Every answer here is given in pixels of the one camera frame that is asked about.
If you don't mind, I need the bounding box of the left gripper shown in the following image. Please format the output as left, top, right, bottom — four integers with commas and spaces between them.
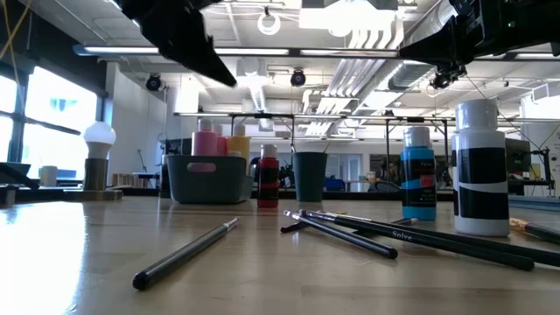
117, 0, 238, 88

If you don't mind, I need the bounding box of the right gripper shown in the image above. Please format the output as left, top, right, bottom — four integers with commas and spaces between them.
398, 0, 530, 70

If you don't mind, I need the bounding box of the large pink paint bottle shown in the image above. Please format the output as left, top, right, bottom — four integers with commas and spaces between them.
213, 123, 229, 158
186, 118, 219, 173

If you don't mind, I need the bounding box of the large yellow paint bottle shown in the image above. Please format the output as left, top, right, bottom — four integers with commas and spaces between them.
227, 123, 251, 175

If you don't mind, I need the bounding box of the small white black-striped paint bottle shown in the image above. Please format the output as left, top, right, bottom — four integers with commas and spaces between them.
451, 98, 511, 238

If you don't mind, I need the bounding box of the small light blue paint bottle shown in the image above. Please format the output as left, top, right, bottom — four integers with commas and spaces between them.
401, 126, 438, 221

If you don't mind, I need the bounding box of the small red paint bottle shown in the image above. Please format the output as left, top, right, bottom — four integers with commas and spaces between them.
256, 143, 280, 209

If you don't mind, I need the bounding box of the black paintbrush golden tip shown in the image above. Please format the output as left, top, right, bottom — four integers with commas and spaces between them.
280, 211, 349, 235

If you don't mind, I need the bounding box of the long ceiling light bar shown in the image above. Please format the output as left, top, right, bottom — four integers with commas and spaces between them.
72, 43, 560, 61

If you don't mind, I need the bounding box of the black monitor on stand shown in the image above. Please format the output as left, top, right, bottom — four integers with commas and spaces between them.
505, 137, 553, 196

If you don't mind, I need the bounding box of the person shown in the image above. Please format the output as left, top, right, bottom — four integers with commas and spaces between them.
387, 160, 403, 187

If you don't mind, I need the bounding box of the grey-teal plastic bin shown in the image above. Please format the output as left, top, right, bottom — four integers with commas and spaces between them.
164, 155, 254, 206

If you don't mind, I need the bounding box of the wooden block stack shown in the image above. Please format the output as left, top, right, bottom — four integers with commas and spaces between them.
111, 171, 152, 188

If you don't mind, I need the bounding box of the teal ribbed plastic cup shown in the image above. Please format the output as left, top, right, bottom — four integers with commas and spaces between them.
291, 151, 328, 203

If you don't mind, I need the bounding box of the light blue mat strip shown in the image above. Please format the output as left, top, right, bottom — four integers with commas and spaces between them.
507, 194, 560, 214

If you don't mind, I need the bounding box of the white cylinder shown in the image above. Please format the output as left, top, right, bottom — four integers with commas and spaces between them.
39, 164, 59, 188

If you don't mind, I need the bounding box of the long black paintbrushes right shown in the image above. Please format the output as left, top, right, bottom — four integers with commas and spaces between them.
299, 208, 536, 272

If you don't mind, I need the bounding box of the dark slanted panel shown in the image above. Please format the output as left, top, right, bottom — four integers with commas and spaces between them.
0, 161, 32, 191

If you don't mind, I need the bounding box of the black hanging camera cluster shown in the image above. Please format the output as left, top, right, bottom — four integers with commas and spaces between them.
430, 64, 467, 91

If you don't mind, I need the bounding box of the silver ventilation duct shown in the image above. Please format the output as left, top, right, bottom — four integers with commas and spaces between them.
387, 60, 438, 92

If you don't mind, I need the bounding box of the white hanging ring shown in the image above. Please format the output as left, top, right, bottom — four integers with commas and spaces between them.
256, 6, 283, 37

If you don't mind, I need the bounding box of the black aluminium table frame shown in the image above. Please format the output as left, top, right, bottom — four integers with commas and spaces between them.
0, 185, 560, 207

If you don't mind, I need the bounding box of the yellow hanging cord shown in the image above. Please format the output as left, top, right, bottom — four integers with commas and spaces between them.
0, 0, 34, 60

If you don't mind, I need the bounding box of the black window frame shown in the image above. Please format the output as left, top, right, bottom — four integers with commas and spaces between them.
0, 60, 109, 165

